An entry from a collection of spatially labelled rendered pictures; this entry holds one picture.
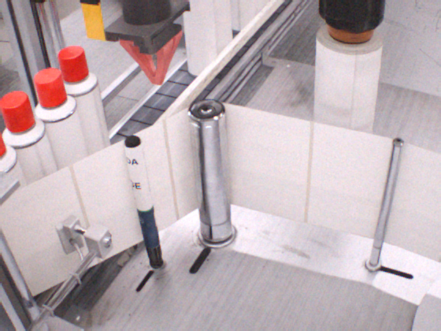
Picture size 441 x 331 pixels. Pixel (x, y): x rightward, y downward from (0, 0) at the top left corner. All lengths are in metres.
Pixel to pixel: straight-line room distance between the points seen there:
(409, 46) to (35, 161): 0.82
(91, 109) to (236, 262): 0.25
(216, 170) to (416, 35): 0.74
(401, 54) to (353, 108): 0.45
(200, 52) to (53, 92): 0.37
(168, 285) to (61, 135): 0.21
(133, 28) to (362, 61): 0.27
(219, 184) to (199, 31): 0.37
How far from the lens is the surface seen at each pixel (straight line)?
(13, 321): 0.49
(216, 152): 0.60
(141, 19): 0.68
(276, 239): 0.71
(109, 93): 0.84
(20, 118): 0.63
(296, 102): 0.92
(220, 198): 0.65
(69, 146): 0.69
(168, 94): 0.96
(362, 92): 0.74
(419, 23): 1.32
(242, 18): 1.10
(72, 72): 0.70
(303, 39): 1.20
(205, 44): 0.95
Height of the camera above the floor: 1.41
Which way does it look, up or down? 41 degrees down
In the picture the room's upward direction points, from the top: 4 degrees counter-clockwise
